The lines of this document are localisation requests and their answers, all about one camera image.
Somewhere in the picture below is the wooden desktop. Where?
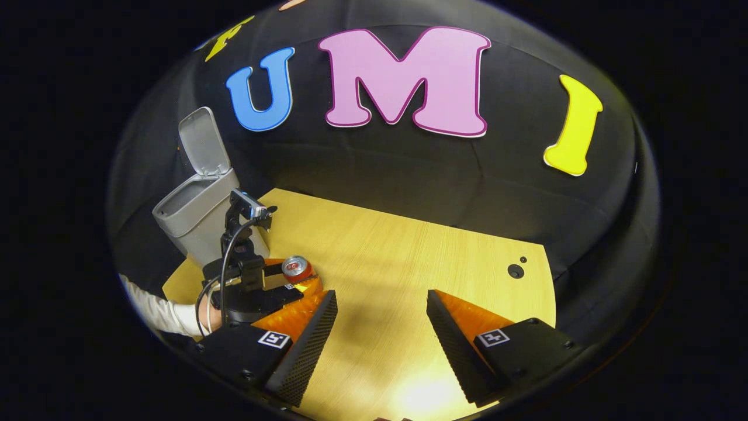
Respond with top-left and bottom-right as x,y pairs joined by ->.
162,188 -> 557,421

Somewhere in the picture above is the black camera cable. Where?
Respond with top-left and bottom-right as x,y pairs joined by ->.
196,218 -> 261,339

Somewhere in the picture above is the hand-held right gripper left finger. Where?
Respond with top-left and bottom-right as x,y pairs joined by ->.
196,289 -> 338,408

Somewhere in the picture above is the orange pop can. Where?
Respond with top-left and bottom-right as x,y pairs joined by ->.
282,256 -> 316,284

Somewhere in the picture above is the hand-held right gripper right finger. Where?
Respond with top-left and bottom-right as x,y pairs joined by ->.
427,289 -> 585,408

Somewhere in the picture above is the white desktop garbage bin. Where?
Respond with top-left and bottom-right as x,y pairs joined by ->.
152,106 -> 272,270

